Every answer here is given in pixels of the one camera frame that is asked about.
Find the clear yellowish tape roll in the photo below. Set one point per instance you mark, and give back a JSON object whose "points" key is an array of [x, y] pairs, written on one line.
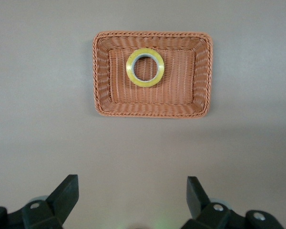
{"points": [[129, 71]]}

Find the brown wicker basket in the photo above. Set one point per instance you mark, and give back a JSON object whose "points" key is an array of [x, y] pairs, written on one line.
{"points": [[176, 78]]}

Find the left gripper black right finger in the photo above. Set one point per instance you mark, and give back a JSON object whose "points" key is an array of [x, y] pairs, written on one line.
{"points": [[201, 212]]}

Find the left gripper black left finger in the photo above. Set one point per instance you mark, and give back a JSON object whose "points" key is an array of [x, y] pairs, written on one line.
{"points": [[59, 207]]}

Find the brown table cover cloth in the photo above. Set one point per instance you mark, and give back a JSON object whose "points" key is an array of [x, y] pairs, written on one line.
{"points": [[143, 148]]}

